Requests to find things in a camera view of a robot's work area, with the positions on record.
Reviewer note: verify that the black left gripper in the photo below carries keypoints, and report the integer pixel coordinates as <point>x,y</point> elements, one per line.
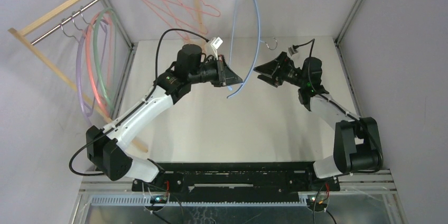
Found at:
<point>229,77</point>

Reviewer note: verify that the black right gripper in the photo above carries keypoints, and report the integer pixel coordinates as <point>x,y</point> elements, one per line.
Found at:
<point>280,72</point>

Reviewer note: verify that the blue plastic hanger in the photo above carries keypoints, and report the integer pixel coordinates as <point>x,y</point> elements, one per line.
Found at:
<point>259,42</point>

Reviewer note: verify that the green plastic hanger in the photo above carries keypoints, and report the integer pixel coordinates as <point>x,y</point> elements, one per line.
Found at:
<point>102,78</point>

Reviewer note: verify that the pink curved plastic hanger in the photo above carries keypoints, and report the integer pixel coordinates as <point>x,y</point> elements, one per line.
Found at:
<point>98,43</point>

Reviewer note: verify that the purple plastic hanger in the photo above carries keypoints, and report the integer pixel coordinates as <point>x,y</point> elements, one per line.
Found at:
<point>87,107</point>

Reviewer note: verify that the pink notched hanger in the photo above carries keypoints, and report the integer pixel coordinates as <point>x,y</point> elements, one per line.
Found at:
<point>147,19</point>

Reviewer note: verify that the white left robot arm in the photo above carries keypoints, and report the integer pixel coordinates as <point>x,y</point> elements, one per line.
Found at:
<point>106,147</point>

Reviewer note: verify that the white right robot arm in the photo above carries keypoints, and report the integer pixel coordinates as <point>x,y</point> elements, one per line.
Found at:
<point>356,145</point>

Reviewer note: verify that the metal rack hanging rod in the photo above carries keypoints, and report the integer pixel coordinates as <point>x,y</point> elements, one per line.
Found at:
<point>56,12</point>

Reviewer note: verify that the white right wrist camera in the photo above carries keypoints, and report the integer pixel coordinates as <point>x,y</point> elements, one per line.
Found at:
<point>292,50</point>

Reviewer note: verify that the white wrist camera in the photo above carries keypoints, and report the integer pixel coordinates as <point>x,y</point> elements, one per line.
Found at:
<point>213,45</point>
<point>292,50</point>

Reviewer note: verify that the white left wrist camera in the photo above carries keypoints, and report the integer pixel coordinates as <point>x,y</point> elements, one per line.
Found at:
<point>213,45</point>

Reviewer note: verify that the right aluminium frame post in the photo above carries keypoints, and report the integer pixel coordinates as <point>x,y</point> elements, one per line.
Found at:
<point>356,6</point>

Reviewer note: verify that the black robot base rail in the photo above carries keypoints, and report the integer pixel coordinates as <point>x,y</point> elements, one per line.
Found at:
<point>259,183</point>

